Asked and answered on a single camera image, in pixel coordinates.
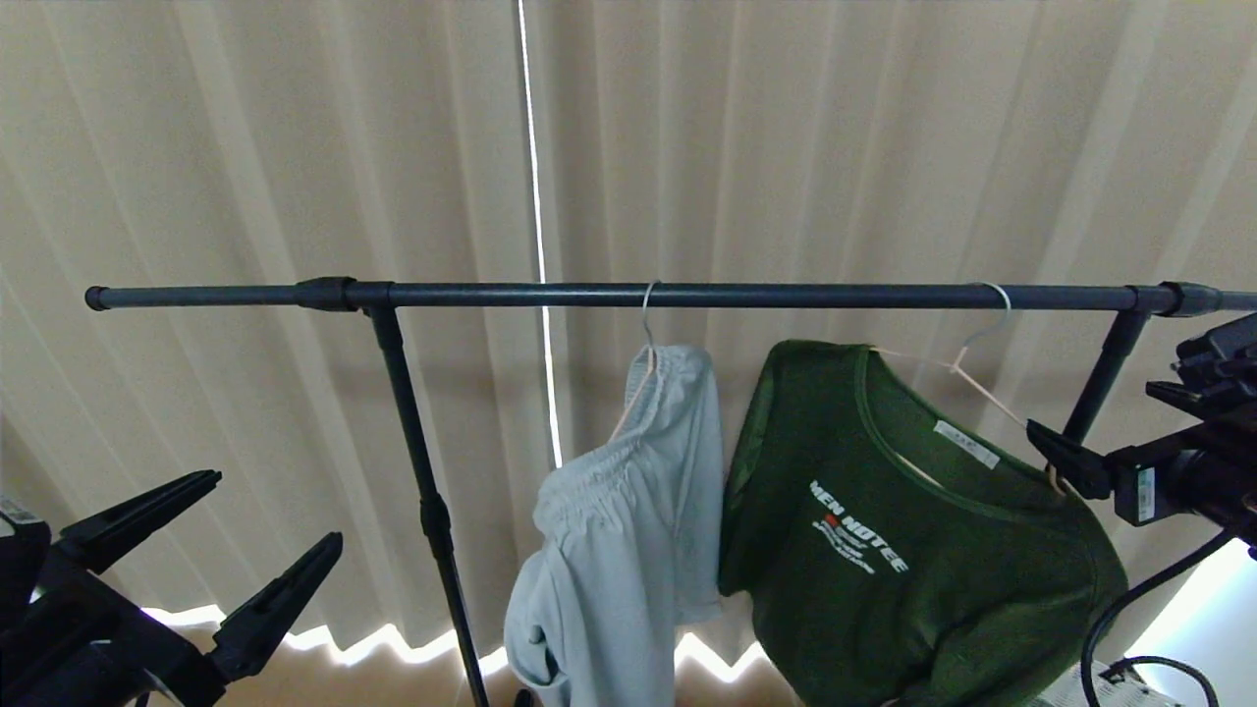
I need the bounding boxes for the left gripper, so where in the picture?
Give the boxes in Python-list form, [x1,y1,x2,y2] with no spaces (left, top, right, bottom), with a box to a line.
[0,469,345,707]

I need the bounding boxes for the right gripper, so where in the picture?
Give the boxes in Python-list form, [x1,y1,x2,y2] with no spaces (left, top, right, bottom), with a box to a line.
[1105,422,1257,538]

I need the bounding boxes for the pink clothes hanger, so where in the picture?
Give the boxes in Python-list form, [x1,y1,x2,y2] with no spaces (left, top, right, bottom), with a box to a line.
[607,281,662,445]
[869,283,1073,498]

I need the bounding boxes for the green garment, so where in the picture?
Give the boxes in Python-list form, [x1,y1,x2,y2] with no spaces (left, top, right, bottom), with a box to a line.
[717,339,1130,707]

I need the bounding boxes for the pale grey shorts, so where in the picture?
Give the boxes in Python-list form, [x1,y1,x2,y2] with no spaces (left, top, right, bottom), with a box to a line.
[504,344,728,707]

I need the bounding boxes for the white laundry basket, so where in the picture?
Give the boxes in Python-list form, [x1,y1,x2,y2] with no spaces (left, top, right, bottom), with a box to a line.
[1031,656,1221,707]

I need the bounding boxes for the black clothes rack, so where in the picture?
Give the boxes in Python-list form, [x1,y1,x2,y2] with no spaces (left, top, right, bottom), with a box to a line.
[83,277,1257,707]

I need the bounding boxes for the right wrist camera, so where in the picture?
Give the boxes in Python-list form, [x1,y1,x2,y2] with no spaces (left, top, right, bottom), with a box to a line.
[1146,314,1257,435]

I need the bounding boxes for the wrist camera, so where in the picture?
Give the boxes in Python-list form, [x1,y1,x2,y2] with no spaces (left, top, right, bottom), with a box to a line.
[0,496,52,631]
[1146,314,1257,435]

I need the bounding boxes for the black cable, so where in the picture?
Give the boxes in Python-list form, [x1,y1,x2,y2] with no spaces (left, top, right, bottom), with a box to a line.
[1080,525,1240,707]

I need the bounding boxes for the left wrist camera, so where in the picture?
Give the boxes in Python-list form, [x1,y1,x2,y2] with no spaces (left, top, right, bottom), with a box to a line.
[0,496,52,631]

